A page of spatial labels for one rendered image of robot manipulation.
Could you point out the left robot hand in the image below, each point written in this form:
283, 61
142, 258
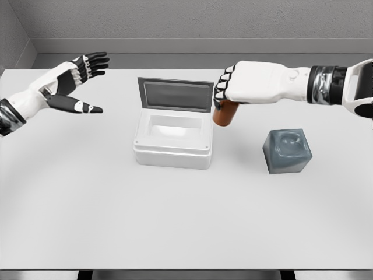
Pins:
62, 80

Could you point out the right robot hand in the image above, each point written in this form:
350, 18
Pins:
250, 84

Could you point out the brown cylindrical cup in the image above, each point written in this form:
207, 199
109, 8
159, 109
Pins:
224, 113

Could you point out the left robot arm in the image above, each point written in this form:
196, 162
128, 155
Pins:
18, 106

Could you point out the grey cube block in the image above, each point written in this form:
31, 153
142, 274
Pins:
287, 151

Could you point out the white box with hinged lid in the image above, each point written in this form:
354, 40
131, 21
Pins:
173, 125

